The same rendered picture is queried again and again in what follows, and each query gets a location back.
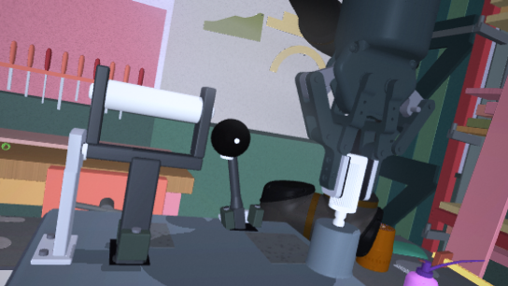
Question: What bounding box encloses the yellow stick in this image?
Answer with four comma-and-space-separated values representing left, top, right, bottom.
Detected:
431, 252, 495, 286

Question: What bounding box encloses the orange cylindrical tin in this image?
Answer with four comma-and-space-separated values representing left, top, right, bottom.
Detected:
355, 222, 397, 274

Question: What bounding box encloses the grey cylindrical boss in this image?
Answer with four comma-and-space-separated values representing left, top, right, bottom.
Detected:
304, 217, 362, 279

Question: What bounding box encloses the salmon orange box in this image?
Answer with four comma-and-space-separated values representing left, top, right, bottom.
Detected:
40, 164, 170, 219

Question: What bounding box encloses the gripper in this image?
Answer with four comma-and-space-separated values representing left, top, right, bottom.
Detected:
294, 38, 436, 202

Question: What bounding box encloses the white knurled pin knob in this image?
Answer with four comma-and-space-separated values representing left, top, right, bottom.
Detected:
326, 151, 380, 228

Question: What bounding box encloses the grey knob with rod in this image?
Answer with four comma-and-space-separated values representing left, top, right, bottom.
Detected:
74, 196, 116, 212

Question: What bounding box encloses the pink tool board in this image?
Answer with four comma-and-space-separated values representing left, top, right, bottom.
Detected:
0, 0, 176, 109

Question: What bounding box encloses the purple oil bottle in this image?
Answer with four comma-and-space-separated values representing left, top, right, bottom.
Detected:
402, 258, 487, 286

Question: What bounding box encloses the white angle bracket post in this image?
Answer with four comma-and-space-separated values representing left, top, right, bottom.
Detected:
30, 127, 90, 266

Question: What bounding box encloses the small pink box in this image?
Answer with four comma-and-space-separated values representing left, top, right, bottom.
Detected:
162, 191, 183, 218

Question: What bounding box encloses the black ball knob lever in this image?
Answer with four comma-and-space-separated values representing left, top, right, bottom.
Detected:
210, 117, 266, 233

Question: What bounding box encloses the pink leaning plank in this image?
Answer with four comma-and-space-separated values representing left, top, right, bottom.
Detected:
443, 77, 508, 279

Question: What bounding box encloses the grey shadow board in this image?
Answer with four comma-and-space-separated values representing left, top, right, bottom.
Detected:
157, 0, 339, 141

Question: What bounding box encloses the small brown block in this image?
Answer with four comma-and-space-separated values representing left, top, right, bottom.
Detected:
431, 250, 455, 267

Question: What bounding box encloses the wooden workbench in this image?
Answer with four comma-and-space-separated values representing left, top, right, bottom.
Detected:
0, 126, 195, 207

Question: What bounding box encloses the red shelf unit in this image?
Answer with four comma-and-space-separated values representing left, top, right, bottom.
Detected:
420, 0, 508, 264

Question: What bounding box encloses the dark lever with white roller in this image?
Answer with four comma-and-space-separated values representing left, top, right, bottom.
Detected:
83, 64, 218, 266

